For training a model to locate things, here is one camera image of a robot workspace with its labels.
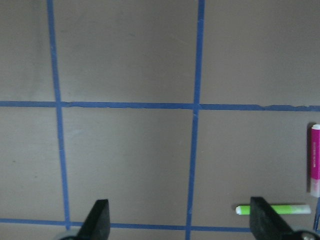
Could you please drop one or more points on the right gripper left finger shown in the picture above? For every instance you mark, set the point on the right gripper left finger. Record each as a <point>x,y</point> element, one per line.
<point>97,225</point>

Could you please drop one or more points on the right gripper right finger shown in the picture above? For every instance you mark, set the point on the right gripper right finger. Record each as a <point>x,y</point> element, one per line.
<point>266,224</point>

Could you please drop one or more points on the pink highlighter pen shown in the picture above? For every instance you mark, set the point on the pink highlighter pen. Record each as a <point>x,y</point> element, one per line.
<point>315,161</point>

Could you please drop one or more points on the green highlighter pen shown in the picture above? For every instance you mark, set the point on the green highlighter pen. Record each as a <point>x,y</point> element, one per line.
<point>281,209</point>

